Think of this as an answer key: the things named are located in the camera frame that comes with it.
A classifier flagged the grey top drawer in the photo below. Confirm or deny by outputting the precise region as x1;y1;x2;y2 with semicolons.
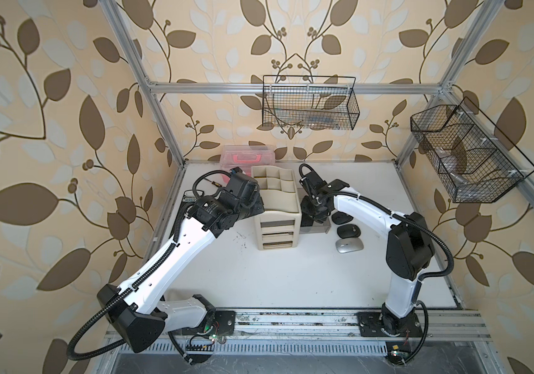
300;220;332;235

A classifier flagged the wire basket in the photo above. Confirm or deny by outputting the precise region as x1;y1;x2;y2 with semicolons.
262;74;360;132
410;98;534;204

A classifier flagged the right wire basket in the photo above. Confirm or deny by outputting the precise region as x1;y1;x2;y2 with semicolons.
410;98;534;204

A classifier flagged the silver computer mouse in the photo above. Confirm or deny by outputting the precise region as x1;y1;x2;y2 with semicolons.
335;238;364;254

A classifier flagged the beige drawer organizer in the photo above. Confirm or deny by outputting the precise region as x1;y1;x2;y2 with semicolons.
251;165;302;250

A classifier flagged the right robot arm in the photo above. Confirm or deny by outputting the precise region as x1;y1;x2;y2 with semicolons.
299;163;455;336

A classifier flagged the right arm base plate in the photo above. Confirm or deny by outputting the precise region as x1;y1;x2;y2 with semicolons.
356;311;424;339

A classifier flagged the back wire basket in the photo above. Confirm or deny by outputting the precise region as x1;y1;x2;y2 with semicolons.
262;74;360;132

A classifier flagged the black computer mouse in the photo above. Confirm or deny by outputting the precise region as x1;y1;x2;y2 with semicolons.
336;224;361;239
331;211;354;225

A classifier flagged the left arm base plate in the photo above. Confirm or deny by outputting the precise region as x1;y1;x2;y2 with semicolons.
174;309;237;337

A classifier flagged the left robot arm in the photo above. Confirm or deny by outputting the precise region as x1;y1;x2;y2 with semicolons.
67;168;265;361

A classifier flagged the aluminium frame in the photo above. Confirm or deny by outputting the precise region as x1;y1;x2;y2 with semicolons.
114;1;534;373

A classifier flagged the pink plastic toolbox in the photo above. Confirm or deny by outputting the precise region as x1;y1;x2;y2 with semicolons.
220;145;276;175

